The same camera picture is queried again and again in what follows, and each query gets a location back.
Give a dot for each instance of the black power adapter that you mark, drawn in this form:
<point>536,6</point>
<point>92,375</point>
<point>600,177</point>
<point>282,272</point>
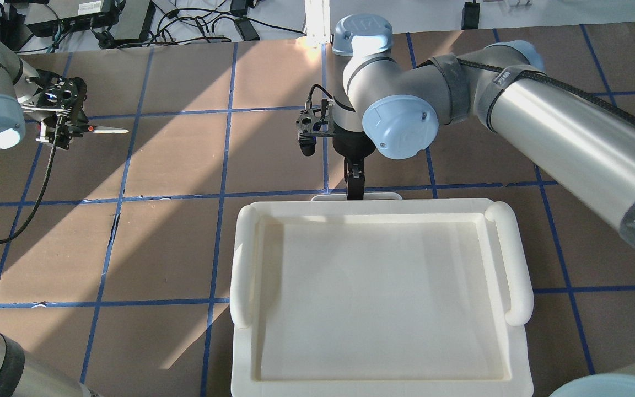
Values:
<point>470,16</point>

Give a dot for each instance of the aluminium frame post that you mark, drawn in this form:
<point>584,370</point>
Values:
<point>317,26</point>

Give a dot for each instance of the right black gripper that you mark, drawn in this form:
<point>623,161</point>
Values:
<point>352,146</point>

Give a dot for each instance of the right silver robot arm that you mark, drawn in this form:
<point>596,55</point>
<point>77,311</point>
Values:
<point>584,142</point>

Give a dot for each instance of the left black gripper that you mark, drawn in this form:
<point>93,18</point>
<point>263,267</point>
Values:
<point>53,133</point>

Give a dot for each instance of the white plastic tray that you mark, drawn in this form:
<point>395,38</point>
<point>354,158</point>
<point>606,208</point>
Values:
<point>380,298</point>

